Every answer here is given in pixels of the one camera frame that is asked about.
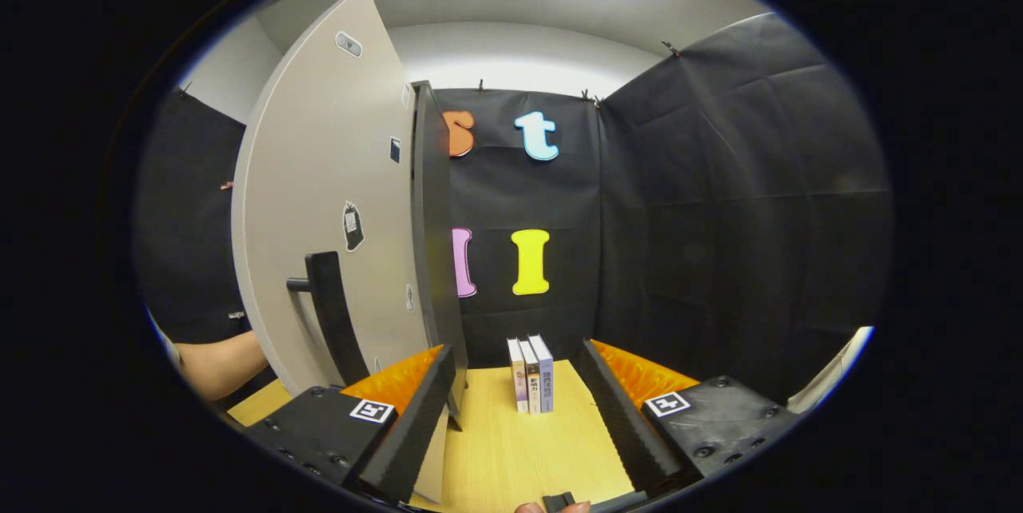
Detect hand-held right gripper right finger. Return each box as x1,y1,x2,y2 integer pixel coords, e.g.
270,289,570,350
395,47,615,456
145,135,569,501
579,339,801,498

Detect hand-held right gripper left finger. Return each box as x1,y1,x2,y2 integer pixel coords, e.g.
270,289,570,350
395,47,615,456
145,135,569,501
242,344,457,505

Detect black backdrop cloth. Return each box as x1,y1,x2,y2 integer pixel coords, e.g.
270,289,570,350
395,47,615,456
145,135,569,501
134,11,894,410

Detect beige cabinet door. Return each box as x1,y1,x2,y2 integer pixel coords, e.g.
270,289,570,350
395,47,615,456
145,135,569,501
231,0,452,504

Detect mauve book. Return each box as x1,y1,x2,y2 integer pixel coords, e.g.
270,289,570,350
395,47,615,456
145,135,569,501
507,338,531,415

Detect lavender book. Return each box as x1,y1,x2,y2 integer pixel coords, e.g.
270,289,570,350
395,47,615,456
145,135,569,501
528,334,555,414

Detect white book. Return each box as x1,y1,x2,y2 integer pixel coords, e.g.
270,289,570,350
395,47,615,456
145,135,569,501
519,340,543,416

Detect white panel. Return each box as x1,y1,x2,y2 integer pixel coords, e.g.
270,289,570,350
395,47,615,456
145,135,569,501
786,326,874,416

